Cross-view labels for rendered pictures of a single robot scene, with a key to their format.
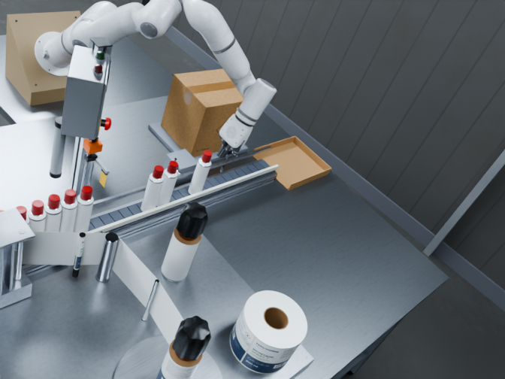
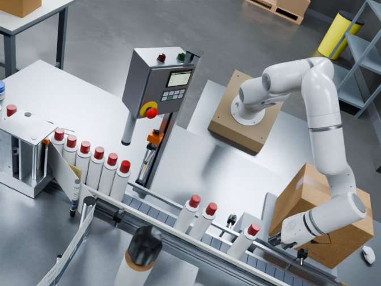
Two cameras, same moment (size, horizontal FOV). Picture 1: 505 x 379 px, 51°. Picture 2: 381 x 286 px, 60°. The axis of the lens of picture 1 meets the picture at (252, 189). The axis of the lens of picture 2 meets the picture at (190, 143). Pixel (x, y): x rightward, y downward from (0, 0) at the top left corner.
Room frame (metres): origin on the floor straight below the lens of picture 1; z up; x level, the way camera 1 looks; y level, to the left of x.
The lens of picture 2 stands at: (0.92, -0.31, 1.93)
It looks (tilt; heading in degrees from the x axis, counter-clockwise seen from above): 39 degrees down; 61
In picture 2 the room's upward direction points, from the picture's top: 24 degrees clockwise
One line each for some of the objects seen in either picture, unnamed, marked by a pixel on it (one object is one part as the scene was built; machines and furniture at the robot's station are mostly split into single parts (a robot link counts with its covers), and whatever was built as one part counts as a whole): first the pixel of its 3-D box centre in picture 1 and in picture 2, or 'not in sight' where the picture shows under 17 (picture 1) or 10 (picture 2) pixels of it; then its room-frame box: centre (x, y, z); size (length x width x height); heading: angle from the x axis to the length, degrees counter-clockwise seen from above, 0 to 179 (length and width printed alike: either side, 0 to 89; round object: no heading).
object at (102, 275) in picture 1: (107, 257); (86, 218); (1.03, 0.32, 0.97); 0.05 x 0.05 x 0.19
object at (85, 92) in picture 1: (86, 92); (158, 83); (1.20, 0.54, 1.38); 0.17 x 0.10 x 0.19; 23
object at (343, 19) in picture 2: not in sight; (339, 36); (5.52, 4.50, 0.37); 0.49 x 0.47 x 0.74; 153
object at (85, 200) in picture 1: (83, 211); (121, 181); (1.15, 0.47, 0.98); 0.05 x 0.05 x 0.20
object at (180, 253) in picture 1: (184, 242); (137, 263); (1.16, 0.13, 1.03); 0.09 x 0.09 x 0.30
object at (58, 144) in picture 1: (58, 148); (131, 121); (1.16, 0.58, 1.18); 0.04 x 0.04 x 0.21
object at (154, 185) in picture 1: (152, 189); (187, 215); (1.38, 0.32, 0.98); 0.05 x 0.05 x 0.20
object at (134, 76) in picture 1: (87, 83); (262, 145); (2.06, 0.92, 0.81); 0.90 x 0.90 x 0.04; 63
